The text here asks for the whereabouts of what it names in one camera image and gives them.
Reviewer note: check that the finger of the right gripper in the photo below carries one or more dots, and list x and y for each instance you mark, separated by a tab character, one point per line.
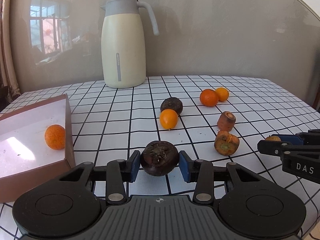
312	136
276	148

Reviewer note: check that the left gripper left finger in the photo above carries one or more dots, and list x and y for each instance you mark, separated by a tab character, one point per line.
118	172

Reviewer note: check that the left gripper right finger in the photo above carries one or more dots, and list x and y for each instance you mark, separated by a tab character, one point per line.
200	172

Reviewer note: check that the dark mangosteen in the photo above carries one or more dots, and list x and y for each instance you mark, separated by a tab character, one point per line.
172	103
159	158

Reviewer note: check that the brownish carrot top piece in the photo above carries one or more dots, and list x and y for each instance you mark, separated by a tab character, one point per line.
226	121

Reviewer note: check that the small orange kumquat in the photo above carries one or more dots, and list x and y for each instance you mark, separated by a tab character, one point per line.
168	119

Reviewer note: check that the large orange tangerine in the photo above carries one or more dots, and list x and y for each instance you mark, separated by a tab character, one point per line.
55	137

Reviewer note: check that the cut carrot end piece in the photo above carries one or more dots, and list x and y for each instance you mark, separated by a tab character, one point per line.
226	143

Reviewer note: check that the black white grid tablecloth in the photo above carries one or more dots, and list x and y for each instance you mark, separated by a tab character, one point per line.
216	118

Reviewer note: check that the small orange far right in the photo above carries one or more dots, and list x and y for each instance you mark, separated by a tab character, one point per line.
222	93

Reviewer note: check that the orange tangerine far right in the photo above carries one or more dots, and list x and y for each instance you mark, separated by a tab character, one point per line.
209	97

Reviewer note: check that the brown cardboard box white inside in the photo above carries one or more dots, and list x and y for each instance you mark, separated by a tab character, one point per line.
26	160

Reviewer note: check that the cream thermos jug grey lid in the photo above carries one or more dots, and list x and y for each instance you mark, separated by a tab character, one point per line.
123	43

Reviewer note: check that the beige floral curtain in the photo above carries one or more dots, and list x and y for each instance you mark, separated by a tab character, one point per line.
8	75

